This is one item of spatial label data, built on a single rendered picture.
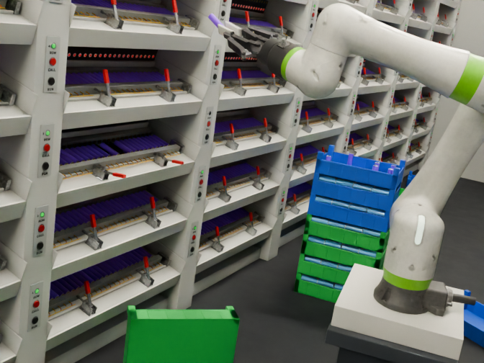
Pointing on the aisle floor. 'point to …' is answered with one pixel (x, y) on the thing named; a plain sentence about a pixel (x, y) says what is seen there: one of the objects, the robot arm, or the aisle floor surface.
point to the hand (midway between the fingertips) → (230, 31)
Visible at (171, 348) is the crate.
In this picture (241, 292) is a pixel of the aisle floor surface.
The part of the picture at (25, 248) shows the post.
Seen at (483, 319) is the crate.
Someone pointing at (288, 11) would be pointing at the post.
